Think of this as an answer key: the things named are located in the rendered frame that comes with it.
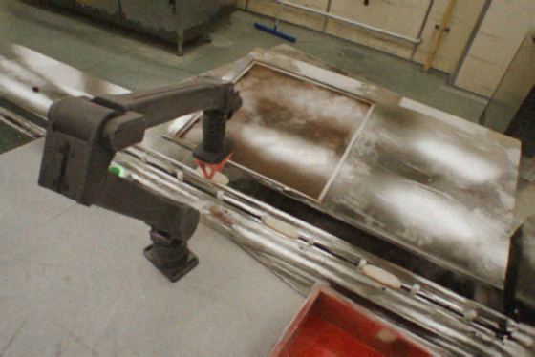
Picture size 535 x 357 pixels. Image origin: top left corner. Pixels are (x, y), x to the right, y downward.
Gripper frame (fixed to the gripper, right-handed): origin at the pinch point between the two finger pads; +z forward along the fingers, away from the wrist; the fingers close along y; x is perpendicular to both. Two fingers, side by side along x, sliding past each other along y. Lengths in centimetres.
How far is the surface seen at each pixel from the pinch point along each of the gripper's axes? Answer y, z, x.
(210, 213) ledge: -7.0, 6.8, -4.2
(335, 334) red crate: -18, 11, -45
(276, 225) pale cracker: -0.7, 7.0, -20.6
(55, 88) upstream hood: 5, 1, 71
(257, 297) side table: -19.3, 11.2, -25.9
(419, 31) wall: 370, 49, -13
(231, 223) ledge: -6.9, 6.8, -10.7
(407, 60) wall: 371, 85, -12
